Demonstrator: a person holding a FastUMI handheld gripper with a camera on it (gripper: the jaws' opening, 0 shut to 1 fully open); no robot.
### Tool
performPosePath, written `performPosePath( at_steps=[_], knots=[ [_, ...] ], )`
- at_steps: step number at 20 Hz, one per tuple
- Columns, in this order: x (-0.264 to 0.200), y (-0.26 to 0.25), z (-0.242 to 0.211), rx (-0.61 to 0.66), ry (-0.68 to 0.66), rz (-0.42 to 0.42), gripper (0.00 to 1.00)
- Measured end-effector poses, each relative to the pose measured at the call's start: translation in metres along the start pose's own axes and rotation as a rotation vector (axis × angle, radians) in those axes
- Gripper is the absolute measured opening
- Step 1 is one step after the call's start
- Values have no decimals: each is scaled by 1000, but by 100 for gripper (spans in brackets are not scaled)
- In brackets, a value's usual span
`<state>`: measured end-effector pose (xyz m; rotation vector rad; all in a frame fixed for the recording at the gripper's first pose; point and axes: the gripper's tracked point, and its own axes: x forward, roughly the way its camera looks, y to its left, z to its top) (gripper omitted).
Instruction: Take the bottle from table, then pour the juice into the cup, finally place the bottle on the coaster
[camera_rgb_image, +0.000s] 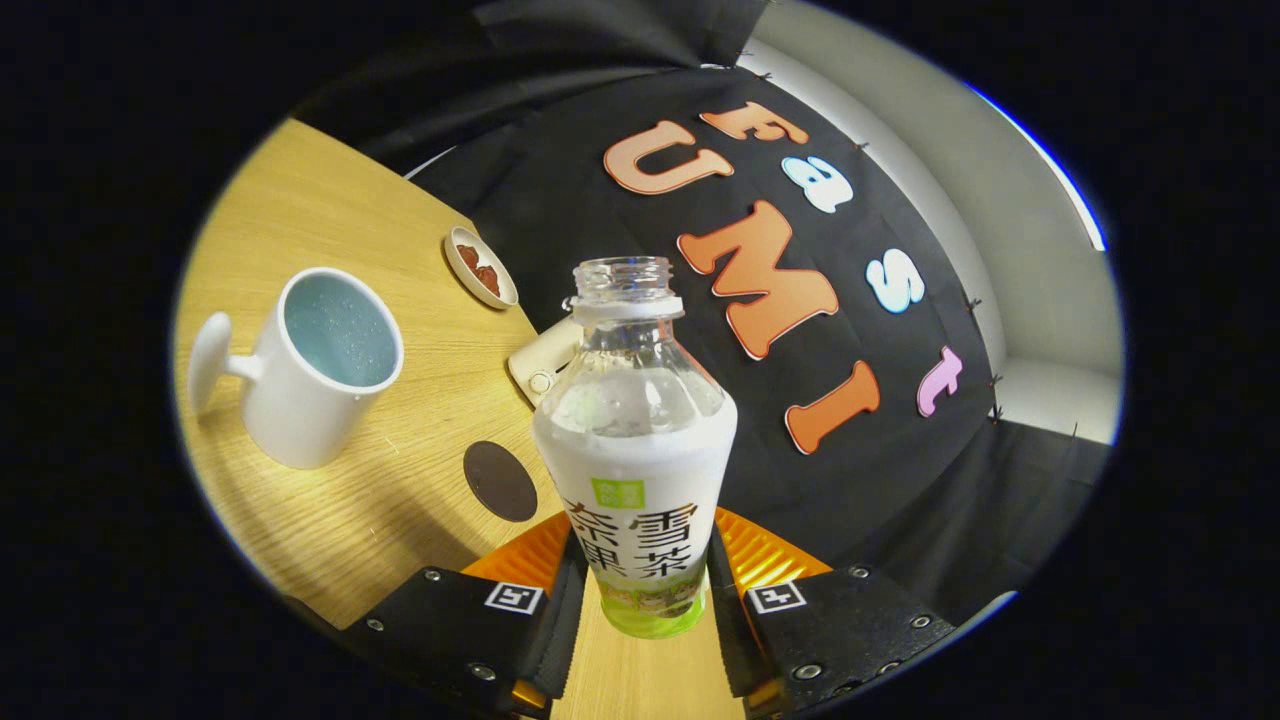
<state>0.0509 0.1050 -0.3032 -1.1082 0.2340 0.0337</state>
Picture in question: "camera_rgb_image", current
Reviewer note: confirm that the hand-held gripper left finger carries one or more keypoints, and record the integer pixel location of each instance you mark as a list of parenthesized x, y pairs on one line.
[(470, 625)]

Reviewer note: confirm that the clear juice bottle white label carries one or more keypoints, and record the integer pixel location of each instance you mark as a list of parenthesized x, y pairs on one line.
[(640, 470)]

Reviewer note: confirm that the red-brown food piece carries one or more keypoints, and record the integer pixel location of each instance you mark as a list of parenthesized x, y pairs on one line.
[(467, 256), (488, 281)]

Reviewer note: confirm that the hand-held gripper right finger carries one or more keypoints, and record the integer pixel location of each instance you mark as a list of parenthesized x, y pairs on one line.
[(840, 630)]

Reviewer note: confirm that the small round white dish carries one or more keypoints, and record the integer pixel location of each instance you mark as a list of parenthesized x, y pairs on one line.
[(455, 262)]

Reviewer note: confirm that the black backdrop cloth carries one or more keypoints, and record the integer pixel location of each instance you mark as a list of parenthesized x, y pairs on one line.
[(880, 500)]

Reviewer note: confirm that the wooden table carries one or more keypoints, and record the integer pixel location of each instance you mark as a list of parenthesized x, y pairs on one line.
[(350, 530)]

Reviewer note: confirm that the cream white toaster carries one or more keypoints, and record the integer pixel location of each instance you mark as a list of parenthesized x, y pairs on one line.
[(540, 360)]

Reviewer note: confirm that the dark brown round coaster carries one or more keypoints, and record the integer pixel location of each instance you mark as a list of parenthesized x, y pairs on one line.
[(500, 480)]

